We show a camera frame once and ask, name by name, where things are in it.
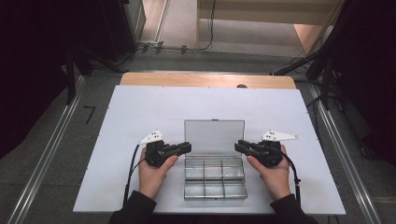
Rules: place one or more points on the black metal stand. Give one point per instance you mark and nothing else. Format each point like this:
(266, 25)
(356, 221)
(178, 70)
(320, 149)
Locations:
(71, 81)
(325, 81)

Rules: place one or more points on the person's right hand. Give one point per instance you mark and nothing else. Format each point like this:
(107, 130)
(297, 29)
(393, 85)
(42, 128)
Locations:
(277, 180)

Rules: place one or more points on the dark round knob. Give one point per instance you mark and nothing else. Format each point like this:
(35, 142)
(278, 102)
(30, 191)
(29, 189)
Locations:
(242, 86)

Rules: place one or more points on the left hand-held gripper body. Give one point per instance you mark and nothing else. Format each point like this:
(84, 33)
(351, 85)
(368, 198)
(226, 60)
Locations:
(155, 154)

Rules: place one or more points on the wooden table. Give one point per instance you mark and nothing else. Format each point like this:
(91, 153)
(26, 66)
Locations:
(186, 80)

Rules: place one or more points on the person's left hand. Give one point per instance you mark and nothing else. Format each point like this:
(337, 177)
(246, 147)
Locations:
(152, 180)

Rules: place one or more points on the white table cover board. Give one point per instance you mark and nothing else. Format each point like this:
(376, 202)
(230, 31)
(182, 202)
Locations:
(155, 109)

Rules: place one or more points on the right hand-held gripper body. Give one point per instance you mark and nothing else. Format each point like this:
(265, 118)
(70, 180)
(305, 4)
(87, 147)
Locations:
(269, 154)

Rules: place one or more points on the clear grey plastic compartment box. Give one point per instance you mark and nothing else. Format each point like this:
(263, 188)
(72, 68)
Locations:
(214, 177)

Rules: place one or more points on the grey cabinet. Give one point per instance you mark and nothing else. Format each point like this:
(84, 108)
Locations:
(137, 18)

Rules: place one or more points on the black curtain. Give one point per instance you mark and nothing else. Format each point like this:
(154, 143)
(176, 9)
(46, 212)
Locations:
(31, 62)
(367, 62)

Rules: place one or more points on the aluminium floor rail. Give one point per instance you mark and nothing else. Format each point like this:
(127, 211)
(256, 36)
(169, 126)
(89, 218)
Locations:
(342, 149)
(46, 149)

